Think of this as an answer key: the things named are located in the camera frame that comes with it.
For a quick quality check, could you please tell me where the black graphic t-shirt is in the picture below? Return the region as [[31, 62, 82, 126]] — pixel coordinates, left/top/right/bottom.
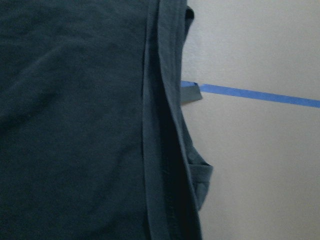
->
[[0, 0, 213, 240]]

